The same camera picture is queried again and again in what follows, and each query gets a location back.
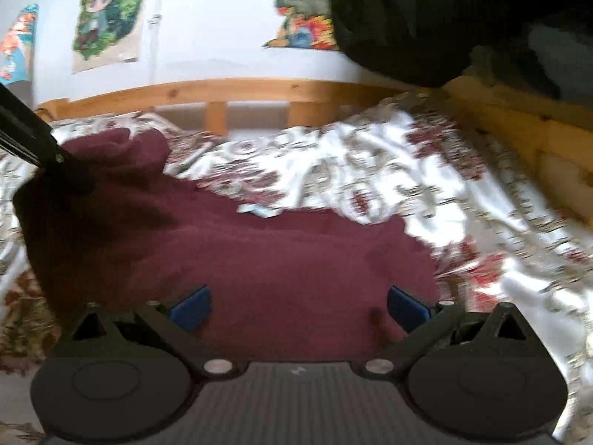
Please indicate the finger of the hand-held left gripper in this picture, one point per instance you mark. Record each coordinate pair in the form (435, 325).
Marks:
(32, 136)

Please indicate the maroon long-sleeved top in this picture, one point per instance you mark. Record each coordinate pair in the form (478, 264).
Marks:
(278, 264)

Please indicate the blond cartoon figure wall poster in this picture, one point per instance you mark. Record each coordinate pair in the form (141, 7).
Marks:
(109, 18)

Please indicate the black cloth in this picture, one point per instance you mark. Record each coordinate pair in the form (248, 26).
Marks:
(407, 18)

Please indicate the large colourful cartoon wall poster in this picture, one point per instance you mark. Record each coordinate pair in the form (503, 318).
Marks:
(301, 14)

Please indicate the wooden bed frame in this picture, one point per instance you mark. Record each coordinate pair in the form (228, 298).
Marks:
(259, 90)

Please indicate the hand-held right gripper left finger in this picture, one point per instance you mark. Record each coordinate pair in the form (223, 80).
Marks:
(191, 308)

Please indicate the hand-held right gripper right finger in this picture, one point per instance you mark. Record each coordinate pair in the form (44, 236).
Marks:
(407, 309)

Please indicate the white wall conduit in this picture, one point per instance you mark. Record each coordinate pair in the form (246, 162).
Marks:
(155, 19)

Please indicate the white floral bed blanket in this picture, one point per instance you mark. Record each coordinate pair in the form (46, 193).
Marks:
(463, 185)

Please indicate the small blue-orange cartoon wall poster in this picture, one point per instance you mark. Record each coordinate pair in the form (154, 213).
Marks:
(18, 44)

